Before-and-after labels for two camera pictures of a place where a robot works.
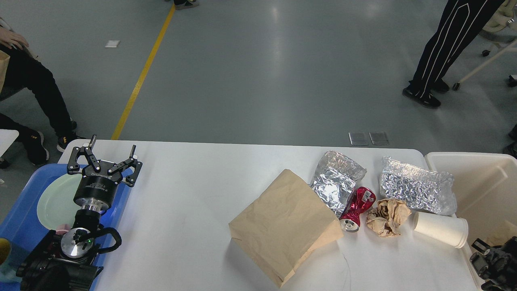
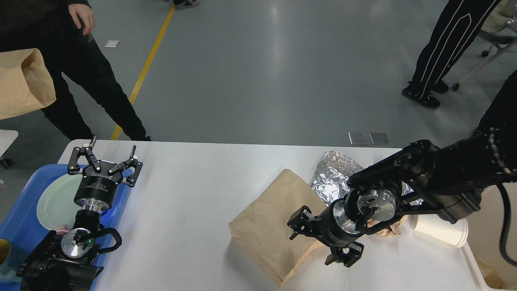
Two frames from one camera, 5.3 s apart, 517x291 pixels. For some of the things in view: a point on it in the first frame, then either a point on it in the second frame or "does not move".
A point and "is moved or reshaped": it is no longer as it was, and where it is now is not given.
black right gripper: [497, 265] to [334, 225]
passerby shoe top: [182, 4] does not move
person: [26, 70] to [61, 30]
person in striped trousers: [463, 20] does not move
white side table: [7, 138] does not move
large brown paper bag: [281, 223] does not move
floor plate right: [379, 138] does not move
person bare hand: [10, 39] to [86, 14]
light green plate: [55, 205] does not move
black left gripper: [97, 191] does not move
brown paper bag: [498, 237] is moved or reshaped
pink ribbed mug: [61, 228] does not move
